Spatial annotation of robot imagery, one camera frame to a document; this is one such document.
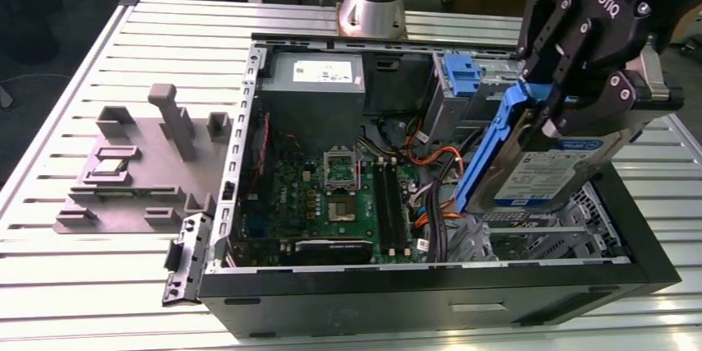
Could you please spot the black graphics card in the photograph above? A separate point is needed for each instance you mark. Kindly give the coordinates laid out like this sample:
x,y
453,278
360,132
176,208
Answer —
x,y
328,250

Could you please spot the blue drive latch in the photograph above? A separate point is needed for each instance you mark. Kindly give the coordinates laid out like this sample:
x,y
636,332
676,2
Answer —
x,y
463,75

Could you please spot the silver optical drive cage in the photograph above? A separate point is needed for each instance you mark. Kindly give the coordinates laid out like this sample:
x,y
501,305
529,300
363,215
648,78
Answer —
x,y
455,116

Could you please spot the grey card retention bracket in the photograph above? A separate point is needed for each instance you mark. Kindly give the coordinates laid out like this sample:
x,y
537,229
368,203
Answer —
x,y
188,252

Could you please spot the black PC case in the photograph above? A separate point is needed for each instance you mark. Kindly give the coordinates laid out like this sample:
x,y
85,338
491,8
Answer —
x,y
383,306

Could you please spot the green motherboard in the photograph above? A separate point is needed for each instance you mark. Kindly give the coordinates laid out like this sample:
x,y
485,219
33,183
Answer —
x,y
296,186

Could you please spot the hard disk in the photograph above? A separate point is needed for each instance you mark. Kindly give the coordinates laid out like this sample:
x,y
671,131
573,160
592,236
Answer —
x,y
548,174

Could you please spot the CPU socket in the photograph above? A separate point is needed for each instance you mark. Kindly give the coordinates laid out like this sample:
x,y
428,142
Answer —
x,y
345,211

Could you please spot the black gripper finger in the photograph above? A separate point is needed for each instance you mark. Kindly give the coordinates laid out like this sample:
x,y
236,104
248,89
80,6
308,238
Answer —
x,y
543,30
597,100

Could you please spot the green RAM stick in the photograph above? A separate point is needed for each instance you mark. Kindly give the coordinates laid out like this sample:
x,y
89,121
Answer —
x,y
120,192

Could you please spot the blue expansion slot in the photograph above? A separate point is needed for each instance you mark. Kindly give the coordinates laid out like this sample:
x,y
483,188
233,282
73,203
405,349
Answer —
x,y
257,227

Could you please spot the silver power supply unit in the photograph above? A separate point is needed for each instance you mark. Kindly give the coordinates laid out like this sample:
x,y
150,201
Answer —
x,y
312,116

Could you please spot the grey parts rack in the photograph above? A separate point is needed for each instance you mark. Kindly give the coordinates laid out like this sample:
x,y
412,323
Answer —
x,y
153,190

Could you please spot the black RAM slot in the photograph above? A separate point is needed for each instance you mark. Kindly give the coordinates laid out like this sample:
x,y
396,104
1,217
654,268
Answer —
x,y
385,206
392,206
400,206
379,206

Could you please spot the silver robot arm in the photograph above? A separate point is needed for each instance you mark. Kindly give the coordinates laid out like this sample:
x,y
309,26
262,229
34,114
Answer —
x,y
372,10

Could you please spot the silver disk bay cage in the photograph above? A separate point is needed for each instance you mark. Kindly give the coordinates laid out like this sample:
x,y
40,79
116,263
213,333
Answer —
x,y
548,229

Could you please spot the silver CPU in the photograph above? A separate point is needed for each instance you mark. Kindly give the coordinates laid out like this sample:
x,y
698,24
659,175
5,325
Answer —
x,y
109,166

